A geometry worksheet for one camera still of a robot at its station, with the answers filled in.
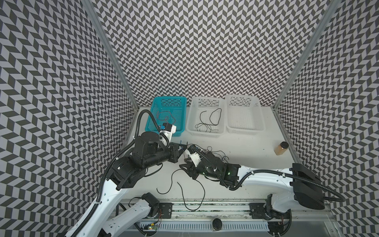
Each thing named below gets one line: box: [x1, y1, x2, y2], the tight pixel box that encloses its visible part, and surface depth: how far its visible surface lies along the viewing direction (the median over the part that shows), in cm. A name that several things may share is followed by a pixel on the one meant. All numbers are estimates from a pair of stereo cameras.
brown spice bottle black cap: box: [273, 141, 290, 156], surface depth 91 cm
